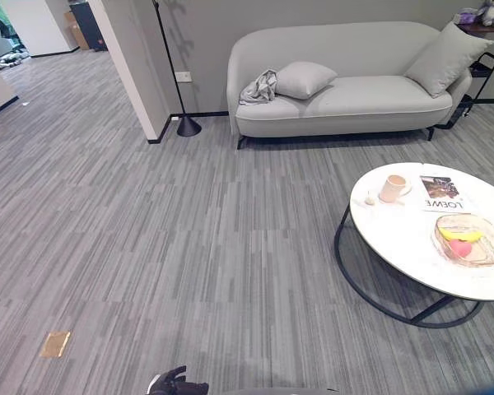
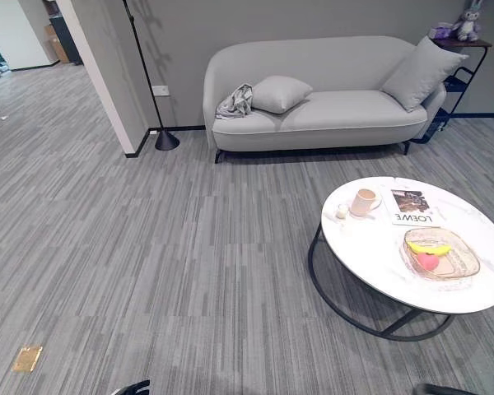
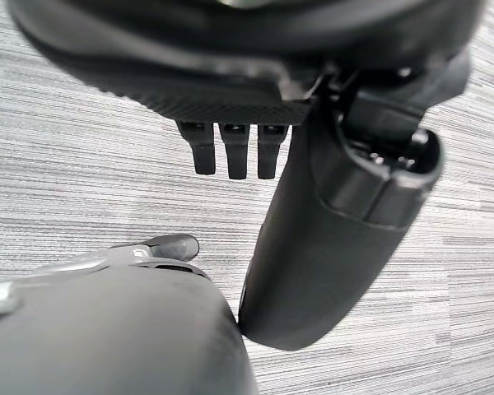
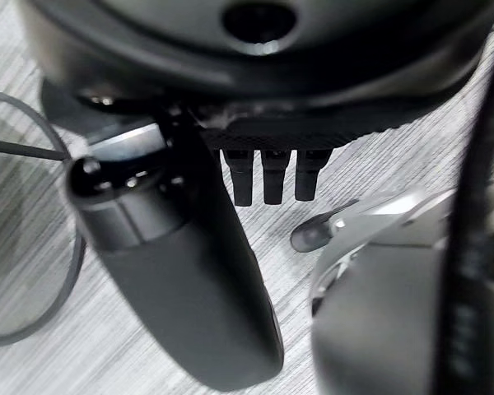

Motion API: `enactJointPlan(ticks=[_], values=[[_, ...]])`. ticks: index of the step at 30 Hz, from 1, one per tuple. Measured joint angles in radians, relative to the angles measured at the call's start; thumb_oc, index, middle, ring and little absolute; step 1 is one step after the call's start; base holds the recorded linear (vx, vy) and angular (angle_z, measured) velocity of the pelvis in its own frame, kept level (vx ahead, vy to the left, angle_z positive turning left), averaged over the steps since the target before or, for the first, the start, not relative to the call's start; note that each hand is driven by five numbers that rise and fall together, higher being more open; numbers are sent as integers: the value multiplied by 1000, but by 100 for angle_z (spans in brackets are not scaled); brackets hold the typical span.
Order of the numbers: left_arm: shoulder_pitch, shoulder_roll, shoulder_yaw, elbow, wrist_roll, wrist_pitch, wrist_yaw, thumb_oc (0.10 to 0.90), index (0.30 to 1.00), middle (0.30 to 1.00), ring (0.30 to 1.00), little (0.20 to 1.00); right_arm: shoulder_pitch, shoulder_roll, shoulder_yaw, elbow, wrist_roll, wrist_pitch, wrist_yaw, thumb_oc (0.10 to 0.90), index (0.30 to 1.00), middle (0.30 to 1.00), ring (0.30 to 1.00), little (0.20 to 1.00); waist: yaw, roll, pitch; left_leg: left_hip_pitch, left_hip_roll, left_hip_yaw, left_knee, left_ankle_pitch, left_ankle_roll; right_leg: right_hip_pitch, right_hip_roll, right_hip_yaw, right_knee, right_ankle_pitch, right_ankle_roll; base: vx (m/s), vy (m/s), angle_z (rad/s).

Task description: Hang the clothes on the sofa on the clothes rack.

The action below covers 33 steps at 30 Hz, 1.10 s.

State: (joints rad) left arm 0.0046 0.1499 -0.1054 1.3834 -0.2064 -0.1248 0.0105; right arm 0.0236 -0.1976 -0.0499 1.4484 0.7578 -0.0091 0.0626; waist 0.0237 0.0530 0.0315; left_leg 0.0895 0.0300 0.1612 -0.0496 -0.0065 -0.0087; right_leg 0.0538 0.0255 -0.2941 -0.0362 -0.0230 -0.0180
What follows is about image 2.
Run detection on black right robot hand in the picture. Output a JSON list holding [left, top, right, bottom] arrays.
[[414, 383, 478, 395]]

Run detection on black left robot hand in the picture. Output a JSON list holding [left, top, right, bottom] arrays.
[[111, 379, 151, 395]]

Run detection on black clothes rack stand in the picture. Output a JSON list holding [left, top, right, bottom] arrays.
[[122, 0, 181, 152]]

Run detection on light grey sofa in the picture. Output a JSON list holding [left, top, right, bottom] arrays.
[[202, 35, 448, 165]]

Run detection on brass floor socket cover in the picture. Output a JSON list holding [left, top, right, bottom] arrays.
[[11, 346, 44, 374]]

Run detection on pink toy peach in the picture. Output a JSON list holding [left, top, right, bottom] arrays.
[[416, 252, 440, 273]]

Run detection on clear glass fruit tray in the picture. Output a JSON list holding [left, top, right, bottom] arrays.
[[399, 227, 482, 281]]

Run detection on round white marble coffee table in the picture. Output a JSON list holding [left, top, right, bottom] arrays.
[[307, 176, 494, 342]]

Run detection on yellow toy banana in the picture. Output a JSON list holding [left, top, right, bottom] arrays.
[[407, 240, 454, 256]]

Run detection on LOEWE magazine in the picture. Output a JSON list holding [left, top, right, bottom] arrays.
[[389, 188, 442, 227]]

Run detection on pink ceramic mug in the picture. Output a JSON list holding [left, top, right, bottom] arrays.
[[349, 188, 380, 217]]

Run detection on crumpled grey garment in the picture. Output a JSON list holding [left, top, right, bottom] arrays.
[[215, 83, 254, 121]]

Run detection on black metal side shelf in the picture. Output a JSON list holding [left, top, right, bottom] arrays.
[[409, 37, 493, 145]]

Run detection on large grey cushion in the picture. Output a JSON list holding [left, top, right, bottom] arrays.
[[380, 35, 470, 113]]

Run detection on small grey cushion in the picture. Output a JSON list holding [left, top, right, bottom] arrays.
[[250, 75, 314, 114]]

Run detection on brown cardboard box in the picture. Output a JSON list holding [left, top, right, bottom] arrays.
[[43, 24, 71, 65]]

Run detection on purple tissue box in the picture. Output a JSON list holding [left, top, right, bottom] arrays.
[[429, 24, 456, 40]]

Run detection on purple plush bunny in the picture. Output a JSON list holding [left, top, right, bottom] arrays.
[[452, 0, 484, 42]]

